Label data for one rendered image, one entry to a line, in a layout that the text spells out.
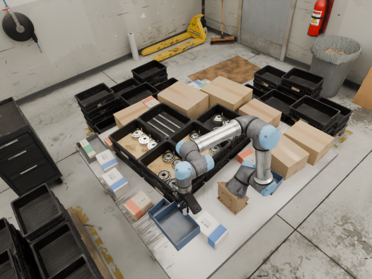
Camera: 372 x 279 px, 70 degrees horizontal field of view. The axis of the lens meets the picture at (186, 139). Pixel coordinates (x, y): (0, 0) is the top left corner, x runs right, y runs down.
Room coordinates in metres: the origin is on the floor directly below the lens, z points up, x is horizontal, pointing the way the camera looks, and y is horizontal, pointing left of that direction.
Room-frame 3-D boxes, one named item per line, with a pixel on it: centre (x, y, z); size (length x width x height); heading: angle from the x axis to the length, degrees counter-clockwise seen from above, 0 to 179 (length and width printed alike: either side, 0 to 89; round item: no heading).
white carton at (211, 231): (0.78, -0.09, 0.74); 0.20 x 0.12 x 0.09; 40
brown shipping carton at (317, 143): (1.42, -0.96, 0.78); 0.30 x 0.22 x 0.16; 36
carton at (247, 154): (1.34, -0.48, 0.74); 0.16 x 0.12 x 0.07; 29
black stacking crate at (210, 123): (1.62, -0.33, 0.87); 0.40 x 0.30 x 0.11; 41
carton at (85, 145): (1.65, 0.86, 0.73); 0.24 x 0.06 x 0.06; 33
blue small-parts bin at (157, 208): (0.93, 0.19, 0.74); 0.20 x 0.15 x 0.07; 41
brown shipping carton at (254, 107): (1.78, -0.68, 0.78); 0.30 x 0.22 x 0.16; 36
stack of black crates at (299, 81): (2.59, -1.44, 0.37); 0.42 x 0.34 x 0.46; 35
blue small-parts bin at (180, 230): (0.66, 0.09, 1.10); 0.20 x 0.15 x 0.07; 35
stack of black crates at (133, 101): (2.65, 0.49, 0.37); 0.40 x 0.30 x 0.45; 125
